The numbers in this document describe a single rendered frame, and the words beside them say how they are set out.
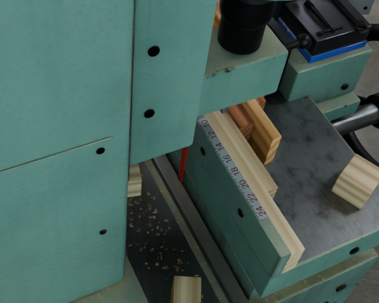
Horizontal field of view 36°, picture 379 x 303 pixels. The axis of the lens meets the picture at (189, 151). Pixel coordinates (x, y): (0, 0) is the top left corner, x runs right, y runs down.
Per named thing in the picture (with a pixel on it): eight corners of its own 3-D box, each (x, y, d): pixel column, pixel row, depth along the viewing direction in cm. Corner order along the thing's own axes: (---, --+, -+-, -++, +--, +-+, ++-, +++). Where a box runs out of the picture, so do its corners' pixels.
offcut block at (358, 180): (375, 187, 78) (386, 171, 75) (360, 210, 76) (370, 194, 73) (346, 169, 80) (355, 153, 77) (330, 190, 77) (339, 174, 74)
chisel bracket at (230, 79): (274, 100, 74) (290, 52, 68) (175, 133, 70) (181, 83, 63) (246, 62, 78) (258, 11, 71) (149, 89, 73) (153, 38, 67)
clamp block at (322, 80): (355, 93, 93) (376, 52, 86) (284, 117, 88) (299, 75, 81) (305, 33, 100) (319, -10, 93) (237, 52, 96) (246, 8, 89)
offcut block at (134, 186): (112, 199, 85) (112, 184, 82) (107, 176, 87) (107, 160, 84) (141, 195, 86) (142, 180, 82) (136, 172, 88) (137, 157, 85)
